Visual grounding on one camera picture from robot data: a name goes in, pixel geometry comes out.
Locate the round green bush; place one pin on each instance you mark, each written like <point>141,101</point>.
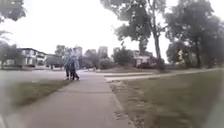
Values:
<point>122,56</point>

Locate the low house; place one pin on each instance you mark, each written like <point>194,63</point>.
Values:
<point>141,60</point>

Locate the pale crossing path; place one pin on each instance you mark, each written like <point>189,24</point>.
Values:
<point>140,76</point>

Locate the group of people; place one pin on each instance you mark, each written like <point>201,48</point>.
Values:
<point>71,65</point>

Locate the tall thin-trunked tree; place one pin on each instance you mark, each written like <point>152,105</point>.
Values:
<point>156,43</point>

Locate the grey concrete sidewalk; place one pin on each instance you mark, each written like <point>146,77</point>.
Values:
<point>76,103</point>

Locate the vehicle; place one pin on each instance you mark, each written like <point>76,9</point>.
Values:
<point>53,61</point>

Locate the wide grass lawn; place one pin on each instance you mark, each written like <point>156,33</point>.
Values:
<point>166,96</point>

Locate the grass strip beside road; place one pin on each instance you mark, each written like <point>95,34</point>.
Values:
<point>33,90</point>

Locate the pale two-storey building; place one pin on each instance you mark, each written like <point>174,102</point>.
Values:
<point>28,56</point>

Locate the large dark tree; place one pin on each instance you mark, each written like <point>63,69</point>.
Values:
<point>196,33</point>

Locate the grey asphalt road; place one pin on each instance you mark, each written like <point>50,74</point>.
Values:
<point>20,75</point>

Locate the small dark tree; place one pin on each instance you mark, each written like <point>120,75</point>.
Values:
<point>6,53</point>

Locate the overhanging tree branch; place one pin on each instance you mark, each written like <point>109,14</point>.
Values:
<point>10,8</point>

